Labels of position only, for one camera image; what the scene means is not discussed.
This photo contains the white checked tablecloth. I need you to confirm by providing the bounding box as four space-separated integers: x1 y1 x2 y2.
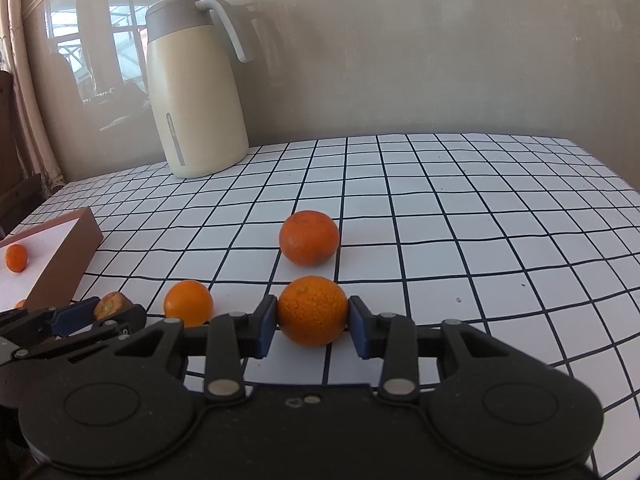
0 132 640 480

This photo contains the rough-skinned orange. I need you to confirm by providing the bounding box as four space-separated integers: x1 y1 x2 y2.
276 275 348 348

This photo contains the brown cardboard box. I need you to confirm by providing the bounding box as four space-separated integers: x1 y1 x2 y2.
0 205 104 313

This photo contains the small orange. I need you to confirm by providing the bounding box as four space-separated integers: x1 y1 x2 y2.
163 280 214 327

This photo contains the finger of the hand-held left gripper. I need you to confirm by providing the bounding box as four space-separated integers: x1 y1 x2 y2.
0 296 101 348
65 305 148 358

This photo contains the cream thermos jug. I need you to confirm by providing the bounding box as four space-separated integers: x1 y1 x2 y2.
145 0 256 179

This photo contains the smooth-skinned orange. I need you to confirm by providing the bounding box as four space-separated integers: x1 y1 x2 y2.
279 210 341 267

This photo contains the brown fruit chunk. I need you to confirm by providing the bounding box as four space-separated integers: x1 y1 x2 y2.
93 291 134 322

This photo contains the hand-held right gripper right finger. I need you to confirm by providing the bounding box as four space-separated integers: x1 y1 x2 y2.
348 296 551 404

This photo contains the beige curtain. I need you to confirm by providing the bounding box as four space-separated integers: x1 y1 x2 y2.
0 0 67 201

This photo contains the wooden upholstered chair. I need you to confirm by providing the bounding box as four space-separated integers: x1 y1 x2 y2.
0 70 43 241

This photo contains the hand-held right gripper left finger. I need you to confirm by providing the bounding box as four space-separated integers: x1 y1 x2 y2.
100 294 279 404

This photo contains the bright smooth orange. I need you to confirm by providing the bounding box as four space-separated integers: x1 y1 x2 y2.
5 244 28 273

